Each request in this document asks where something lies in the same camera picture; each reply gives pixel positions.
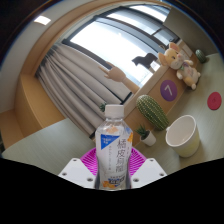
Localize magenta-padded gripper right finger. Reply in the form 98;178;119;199
129;147;168;189

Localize ceiling lights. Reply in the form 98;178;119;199
33;15;52;26

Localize wooden hand model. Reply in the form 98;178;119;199
98;61;141;94

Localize white wall socket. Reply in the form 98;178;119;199
179;44;194;58

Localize pale yellow cup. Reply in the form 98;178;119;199
165;114;201;158

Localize plush mouse toy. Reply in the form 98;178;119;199
157;42;202;91

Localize grey curtain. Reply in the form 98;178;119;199
35;43;134;139

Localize round purple number sign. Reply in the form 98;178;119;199
159;79;178;102

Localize black horse figurine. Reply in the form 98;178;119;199
131;53;161;73

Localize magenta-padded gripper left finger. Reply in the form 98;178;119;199
58;148;98;189

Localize flat round red coaster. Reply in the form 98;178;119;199
207;91;223;111

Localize clear plastic drink bottle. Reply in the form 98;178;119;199
94;104;134;191

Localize tall green cactus ornament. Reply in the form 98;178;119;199
135;94;170;132

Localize dark-framed window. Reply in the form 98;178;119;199
61;3;184;101

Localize green desk divider panel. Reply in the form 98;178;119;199
1;118;98;167
163;6;224;56

